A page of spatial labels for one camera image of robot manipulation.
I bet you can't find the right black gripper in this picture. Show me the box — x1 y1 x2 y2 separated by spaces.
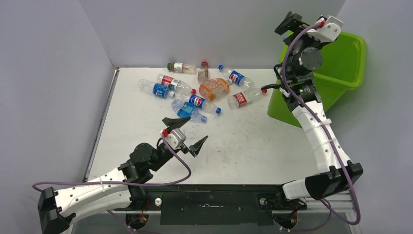
276 11 324 78

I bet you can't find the crushed blue label bottle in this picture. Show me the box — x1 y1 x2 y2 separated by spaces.
171 99 207 123

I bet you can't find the central pepsi bottle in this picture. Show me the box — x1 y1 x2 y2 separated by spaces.
179 94 222 115

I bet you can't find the blue label water bottle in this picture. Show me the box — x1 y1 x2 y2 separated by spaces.
138 79 176 99

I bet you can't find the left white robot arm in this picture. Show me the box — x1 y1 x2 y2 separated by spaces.
37 117 208 234

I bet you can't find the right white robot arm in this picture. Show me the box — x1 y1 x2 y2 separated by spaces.
273 12 363 209

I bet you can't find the red blue label bottle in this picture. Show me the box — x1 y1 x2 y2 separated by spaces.
156 74 196 94

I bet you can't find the orange bottle white cap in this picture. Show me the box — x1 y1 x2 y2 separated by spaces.
199 78 232 102

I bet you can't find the red cap small bottle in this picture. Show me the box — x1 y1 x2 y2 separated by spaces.
197 61 208 83

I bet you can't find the red label clear bottle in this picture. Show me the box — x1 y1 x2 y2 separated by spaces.
227 88 267 109

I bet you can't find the green cap brown bottle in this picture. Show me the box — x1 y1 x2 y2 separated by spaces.
167 62 196 74

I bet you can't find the far pepsi bottle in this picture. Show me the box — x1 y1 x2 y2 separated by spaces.
218 64 254 90

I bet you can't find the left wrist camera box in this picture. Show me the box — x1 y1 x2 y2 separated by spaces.
160 128 186 150

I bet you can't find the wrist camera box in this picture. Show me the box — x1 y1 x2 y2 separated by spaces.
307 16 344 43
160 128 186 150

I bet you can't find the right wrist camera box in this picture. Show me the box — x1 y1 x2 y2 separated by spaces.
307 16 344 43

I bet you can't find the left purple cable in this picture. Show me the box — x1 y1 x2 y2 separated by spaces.
32 136 192 234

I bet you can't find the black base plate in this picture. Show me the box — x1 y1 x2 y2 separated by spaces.
118 184 307 226

